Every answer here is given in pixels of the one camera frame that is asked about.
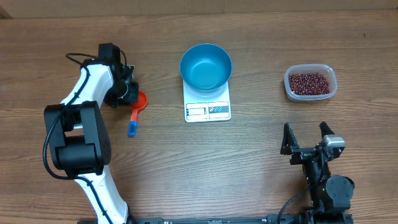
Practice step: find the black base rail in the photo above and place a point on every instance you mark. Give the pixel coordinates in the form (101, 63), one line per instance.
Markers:
(269, 219)

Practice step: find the blue metal bowl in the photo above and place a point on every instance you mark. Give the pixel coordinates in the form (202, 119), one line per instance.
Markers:
(206, 67)

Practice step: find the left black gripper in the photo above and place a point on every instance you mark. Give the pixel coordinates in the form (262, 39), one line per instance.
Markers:
(134, 87)

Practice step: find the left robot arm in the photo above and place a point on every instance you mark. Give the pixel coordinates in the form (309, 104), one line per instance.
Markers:
(77, 146)

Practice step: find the orange scoop with blue handle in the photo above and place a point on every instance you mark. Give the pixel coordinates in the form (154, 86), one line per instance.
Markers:
(136, 107)

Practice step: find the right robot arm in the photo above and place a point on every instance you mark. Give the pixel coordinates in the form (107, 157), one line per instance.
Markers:
(330, 195)

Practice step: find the white digital kitchen scale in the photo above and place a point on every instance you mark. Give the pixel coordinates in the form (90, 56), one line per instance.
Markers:
(200, 107)

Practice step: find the clear plastic container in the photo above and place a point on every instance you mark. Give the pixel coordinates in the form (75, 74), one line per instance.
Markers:
(326, 70)

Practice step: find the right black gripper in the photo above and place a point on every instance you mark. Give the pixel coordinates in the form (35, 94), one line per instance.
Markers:
(290, 147)

